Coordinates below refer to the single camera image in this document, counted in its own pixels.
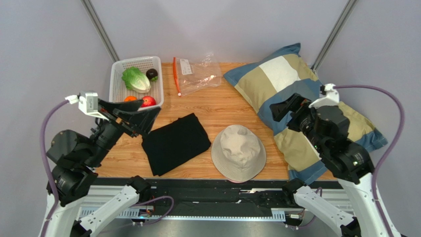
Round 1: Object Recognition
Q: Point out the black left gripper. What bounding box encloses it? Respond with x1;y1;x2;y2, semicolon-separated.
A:
86;98;163;166

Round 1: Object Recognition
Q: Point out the fake orange fruit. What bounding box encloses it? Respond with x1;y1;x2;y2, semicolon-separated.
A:
124;96;137;102

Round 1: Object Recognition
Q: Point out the fake red apple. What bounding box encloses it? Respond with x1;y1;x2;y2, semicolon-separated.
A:
141;96;157;108

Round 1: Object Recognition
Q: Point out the fake pale cabbage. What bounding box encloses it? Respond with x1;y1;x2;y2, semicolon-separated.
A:
122;67;151;93

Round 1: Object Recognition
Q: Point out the fake dark purple eggplant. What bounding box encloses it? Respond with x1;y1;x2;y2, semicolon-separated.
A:
146;69;159;81

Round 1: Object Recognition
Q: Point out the clear orange zip top bag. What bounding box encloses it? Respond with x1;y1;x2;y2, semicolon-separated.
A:
172;53;222;97

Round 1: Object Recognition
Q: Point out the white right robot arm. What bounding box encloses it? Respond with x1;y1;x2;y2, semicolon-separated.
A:
270;92;400;237

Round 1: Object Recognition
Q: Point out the white plastic basket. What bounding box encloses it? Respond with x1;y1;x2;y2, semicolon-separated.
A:
109;56;164;110

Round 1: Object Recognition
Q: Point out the blue beige checked pillow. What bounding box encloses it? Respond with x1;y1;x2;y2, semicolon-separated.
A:
212;43;388;185

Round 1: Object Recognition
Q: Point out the black folded cloth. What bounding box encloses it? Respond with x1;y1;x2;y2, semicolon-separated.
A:
142;113;211;176

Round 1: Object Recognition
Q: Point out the beige bucket hat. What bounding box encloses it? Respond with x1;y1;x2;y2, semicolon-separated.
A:
211;124;267;183

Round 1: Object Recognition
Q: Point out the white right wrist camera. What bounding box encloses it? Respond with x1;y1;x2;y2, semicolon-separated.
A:
308;83;340;109

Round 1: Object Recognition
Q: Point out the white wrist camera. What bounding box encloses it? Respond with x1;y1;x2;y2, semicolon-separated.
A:
65;90;109;120
308;83;340;109

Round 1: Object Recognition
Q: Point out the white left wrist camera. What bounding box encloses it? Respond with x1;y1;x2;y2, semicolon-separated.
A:
65;90;109;120

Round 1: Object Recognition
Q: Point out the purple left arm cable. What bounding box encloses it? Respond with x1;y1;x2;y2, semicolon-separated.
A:
39;100;175;237

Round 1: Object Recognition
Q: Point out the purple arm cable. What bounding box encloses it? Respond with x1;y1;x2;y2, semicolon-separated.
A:
39;100;175;237
334;84;405;237

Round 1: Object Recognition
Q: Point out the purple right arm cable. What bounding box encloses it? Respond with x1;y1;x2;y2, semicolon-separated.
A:
334;84;405;237

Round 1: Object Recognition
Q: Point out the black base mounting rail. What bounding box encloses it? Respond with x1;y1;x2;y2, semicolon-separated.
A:
79;178;353;221

